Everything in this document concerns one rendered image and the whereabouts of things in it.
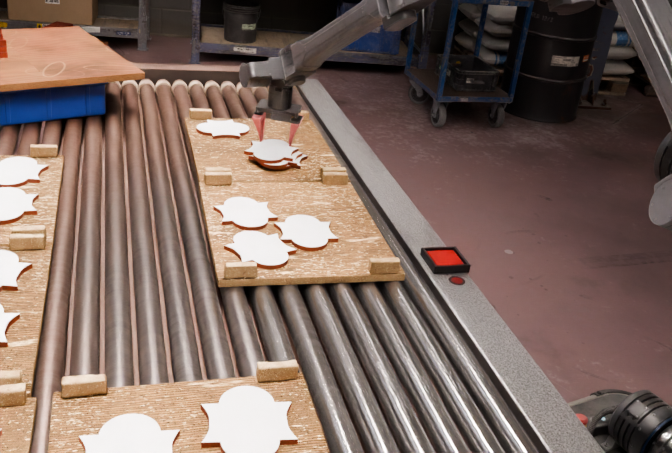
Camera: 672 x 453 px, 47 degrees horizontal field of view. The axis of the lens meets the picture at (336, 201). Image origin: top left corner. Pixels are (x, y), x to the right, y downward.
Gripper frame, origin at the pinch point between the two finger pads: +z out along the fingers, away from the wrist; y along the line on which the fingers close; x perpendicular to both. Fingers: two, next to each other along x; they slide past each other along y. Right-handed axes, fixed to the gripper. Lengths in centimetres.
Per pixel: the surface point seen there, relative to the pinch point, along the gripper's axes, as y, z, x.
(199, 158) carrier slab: -16.1, 3.3, -10.2
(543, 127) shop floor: 126, 98, 343
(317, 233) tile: 16.7, 1.8, -40.0
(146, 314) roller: -7, 4, -72
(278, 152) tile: 1.9, 0.2, -6.2
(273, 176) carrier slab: 2.5, 3.1, -13.9
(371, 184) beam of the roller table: 24.9, 5.0, -5.1
